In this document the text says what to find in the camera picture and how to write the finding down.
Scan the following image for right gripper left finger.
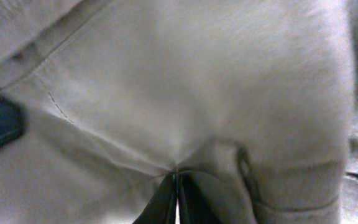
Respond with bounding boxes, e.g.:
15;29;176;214
133;174;177;224

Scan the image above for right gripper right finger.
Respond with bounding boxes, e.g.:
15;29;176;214
177;175;221;224

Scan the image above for khaki cargo shorts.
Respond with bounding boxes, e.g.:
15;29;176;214
0;1;358;223

